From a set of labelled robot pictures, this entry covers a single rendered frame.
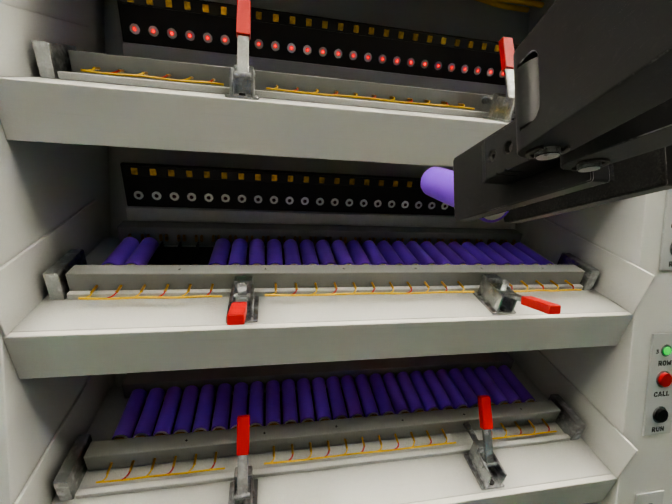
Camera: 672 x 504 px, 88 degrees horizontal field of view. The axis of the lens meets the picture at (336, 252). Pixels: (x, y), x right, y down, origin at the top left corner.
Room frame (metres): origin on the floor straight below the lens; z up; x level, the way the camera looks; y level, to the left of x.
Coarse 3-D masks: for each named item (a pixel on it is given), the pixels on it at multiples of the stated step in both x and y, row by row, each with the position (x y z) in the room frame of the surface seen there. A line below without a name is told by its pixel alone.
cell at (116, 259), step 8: (128, 240) 0.39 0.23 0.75; (136, 240) 0.40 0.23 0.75; (120, 248) 0.37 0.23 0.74; (128, 248) 0.38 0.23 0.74; (112, 256) 0.35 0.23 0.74; (120, 256) 0.36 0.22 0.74; (128, 256) 0.37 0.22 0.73; (104, 264) 0.34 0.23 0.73; (112, 264) 0.35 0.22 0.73; (120, 264) 0.35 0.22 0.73
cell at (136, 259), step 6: (144, 240) 0.40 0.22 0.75; (150, 240) 0.40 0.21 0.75; (156, 240) 0.41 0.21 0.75; (138, 246) 0.38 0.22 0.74; (144, 246) 0.38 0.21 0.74; (150, 246) 0.39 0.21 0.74; (156, 246) 0.40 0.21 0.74; (138, 252) 0.37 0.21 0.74; (144, 252) 0.37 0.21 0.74; (150, 252) 0.38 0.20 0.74; (132, 258) 0.36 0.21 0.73; (138, 258) 0.36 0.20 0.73; (144, 258) 0.37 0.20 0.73; (150, 258) 0.38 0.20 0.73; (126, 264) 0.35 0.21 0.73; (132, 264) 0.35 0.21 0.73; (138, 264) 0.35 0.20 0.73; (144, 264) 0.36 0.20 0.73
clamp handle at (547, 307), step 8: (504, 288) 0.36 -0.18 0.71; (512, 296) 0.34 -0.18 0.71; (520, 296) 0.34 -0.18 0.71; (528, 296) 0.33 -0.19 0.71; (528, 304) 0.32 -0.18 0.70; (536, 304) 0.31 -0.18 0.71; (544, 304) 0.30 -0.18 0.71; (552, 304) 0.30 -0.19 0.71; (544, 312) 0.30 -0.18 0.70; (552, 312) 0.30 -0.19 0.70
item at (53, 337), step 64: (64, 256) 0.33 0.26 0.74; (576, 256) 0.46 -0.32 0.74; (0, 320) 0.26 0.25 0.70; (64, 320) 0.29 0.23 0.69; (128, 320) 0.29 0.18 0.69; (192, 320) 0.30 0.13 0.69; (320, 320) 0.32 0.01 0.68; (384, 320) 0.33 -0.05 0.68; (448, 320) 0.34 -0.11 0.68; (512, 320) 0.35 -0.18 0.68; (576, 320) 0.37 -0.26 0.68
